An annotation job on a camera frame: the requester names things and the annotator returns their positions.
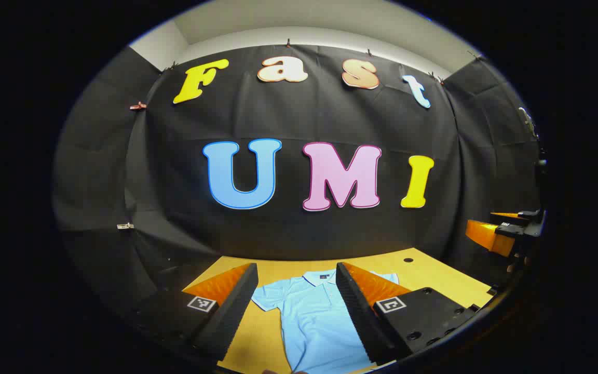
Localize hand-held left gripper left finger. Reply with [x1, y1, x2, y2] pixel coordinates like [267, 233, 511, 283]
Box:
[117, 262, 259, 363]

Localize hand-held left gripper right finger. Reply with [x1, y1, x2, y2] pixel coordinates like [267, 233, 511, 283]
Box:
[335, 262, 481, 366]

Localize light blue polo T-shirt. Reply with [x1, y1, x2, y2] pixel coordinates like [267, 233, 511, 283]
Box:
[251, 269, 399, 374]

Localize black backdrop cloth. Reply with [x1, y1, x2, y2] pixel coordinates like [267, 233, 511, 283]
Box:
[52, 44, 545, 338]

